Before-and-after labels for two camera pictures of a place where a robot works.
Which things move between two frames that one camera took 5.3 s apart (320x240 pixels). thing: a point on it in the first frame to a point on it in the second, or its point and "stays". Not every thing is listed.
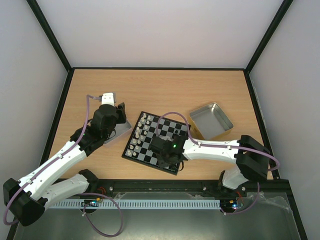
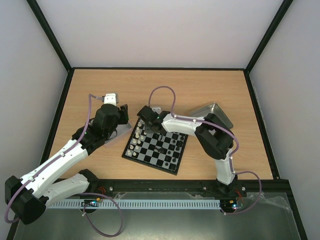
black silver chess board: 148,126 stays
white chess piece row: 141,133 stays
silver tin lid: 120,129 stays
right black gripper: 164,161 to 144,114
